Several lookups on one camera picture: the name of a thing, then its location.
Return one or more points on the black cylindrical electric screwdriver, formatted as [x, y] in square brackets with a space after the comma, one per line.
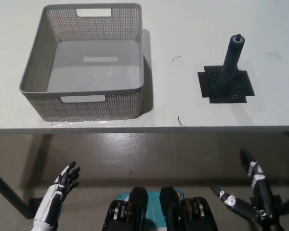
[228, 65]

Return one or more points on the black robot legs with teal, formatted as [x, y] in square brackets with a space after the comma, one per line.
[139, 207]

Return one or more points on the clear adhesive tape strip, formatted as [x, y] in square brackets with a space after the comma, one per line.
[86, 122]

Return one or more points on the black tape screwdriver stand patch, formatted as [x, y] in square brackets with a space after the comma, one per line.
[240, 89]

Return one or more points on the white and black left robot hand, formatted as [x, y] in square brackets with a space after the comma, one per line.
[51, 197]

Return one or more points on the grey perforated plastic basket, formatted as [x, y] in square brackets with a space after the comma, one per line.
[38, 72]

